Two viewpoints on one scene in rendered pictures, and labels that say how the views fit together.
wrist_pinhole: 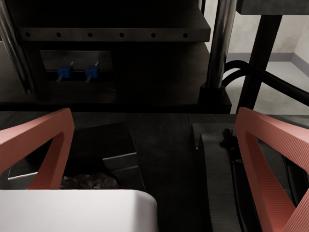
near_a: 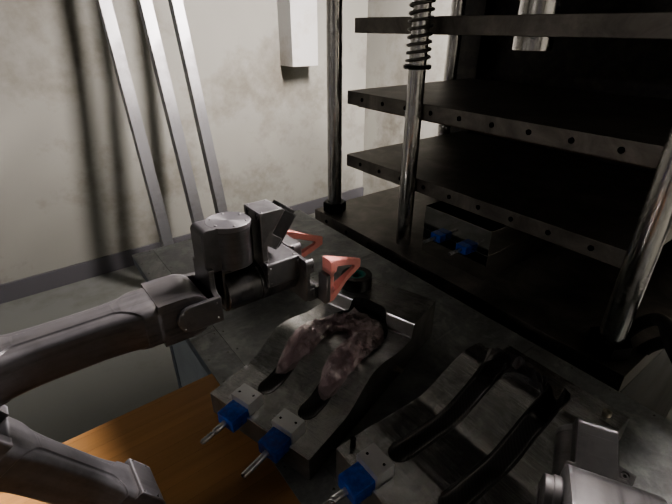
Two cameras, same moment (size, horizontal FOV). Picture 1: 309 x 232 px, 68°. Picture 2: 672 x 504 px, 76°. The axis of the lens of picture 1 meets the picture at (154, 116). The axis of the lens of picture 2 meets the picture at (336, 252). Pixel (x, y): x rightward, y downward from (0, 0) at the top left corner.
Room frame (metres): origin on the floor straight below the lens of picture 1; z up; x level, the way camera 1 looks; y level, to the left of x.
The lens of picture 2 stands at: (-0.28, -0.47, 1.52)
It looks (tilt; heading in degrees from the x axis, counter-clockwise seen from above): 28 degrees down; 52
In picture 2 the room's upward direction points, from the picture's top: straight up
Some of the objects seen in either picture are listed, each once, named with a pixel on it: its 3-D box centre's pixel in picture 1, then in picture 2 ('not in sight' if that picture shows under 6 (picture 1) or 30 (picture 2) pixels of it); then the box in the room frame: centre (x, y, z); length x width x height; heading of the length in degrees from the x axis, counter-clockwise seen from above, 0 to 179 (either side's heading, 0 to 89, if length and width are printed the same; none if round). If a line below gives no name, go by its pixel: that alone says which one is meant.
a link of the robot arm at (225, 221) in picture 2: not in sight; (208, 266); (-0.11, 0.00, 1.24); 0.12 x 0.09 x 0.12; 0
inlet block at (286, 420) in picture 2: not in sight; (270, 448); (-0.05, 0.00, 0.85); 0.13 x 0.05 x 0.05; 16
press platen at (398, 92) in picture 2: not in sight; (528, 106); (1.21, 0.34, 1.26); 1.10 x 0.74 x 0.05; 88
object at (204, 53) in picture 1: (92, 64); (494, 241); (1.16, 0.34, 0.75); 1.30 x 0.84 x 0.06; 88
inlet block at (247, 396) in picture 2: not in sight; (229, 419); (-0.08, 0.10, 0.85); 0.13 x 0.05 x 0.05; 16
